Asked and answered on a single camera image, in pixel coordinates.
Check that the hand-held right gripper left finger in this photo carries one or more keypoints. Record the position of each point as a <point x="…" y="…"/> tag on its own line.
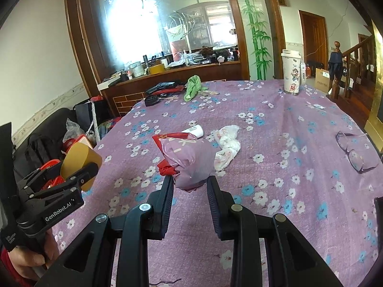
<point x="167" y="209"/>

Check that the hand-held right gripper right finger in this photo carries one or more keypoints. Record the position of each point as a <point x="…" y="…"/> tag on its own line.
<point x="214" y="209"/>

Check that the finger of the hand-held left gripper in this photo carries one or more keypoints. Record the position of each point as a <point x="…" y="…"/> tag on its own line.
<point x="77" y="179"/>
<point x="42" y="173"/>

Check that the red plastic basket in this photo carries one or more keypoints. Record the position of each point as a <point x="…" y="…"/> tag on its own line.
<point x="49" y="165"/>

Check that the orange cardboard box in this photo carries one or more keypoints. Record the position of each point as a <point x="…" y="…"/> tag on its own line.
<point x="79" y="155"/>

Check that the red plastic wrapper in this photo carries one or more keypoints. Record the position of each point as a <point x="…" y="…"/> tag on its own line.
<point x="164" y="169"/>

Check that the pink plastic bag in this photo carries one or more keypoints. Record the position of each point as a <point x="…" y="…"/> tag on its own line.
<point x="194" y="161"/>

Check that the person's left hand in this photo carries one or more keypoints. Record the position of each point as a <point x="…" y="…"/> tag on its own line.
<point x="30" y="261"/>

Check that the black backpack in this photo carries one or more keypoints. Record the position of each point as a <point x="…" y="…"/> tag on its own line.
<point x="42" y="149"/>

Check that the red and white container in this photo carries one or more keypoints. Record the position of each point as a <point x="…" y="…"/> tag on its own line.
<point x="76" y="142"/>

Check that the clear plastic bag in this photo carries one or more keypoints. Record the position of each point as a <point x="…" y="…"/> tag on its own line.
<point x="73" y="128"/>

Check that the black sofa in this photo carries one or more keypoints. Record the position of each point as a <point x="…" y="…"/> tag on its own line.
<point x="56" y="119"/>

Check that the black paper bag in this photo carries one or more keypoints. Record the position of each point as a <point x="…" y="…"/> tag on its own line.
<point x="86" y="113"/>

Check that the white tube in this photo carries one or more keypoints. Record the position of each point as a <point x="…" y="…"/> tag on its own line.
<point x="193" y="131"/>

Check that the purple floral tablecloth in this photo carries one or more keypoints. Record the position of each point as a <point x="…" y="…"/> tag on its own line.
<point x="284" y="161"/>

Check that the black key pouch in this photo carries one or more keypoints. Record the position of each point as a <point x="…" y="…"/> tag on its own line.
<point x="151" y="100"/>

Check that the wooden stick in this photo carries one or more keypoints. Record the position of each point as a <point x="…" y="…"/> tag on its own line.
<point x="209" y="92"/>

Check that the black red tool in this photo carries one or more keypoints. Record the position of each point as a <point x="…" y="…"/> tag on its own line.
<point x="166" y="86"/>

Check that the green cloth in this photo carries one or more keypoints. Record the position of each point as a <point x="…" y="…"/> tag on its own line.
<point x="193" y="88"/>

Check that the metal pot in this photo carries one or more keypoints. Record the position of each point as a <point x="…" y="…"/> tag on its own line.
<point x="137" y="69"/>

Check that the wooden sideboard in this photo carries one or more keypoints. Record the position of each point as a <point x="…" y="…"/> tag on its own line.
<point x="179" y="73"/>

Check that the small white packet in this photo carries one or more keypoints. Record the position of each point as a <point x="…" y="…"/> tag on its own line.
<point x="317" y="106"/>

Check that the eyeglasses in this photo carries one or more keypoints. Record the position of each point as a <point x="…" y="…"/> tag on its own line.
<point x="356" y="155"/>

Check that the white printed tumbler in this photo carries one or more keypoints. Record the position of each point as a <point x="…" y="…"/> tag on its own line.
<point x="291" y="71"/>

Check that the small white bottle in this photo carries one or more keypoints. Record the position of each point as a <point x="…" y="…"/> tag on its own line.
<point x="303" y="74"/>

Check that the wooden door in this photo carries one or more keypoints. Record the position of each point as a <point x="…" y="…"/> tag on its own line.
<point x="314" y="41"/>

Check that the wooden stair railing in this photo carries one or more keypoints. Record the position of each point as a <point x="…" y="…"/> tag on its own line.
<point x="357" y="62"/>

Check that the large wall mirror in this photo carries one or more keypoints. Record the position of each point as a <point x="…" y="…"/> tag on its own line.
<point x="134" y="21"/>

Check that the green bamboo wall sticker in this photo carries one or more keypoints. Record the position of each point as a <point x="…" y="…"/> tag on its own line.
<point x="257" y="36"/>

